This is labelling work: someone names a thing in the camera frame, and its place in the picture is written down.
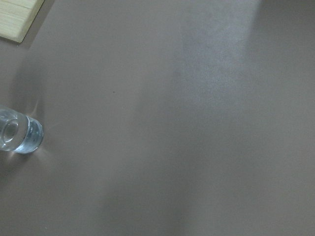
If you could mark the glass sauce bottle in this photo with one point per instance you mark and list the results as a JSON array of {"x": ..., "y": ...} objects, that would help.
[{"x": 18, "y": 132}]

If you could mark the bamboo cutting board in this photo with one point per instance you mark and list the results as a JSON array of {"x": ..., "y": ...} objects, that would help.
[{"x": 16, "y": 17}]

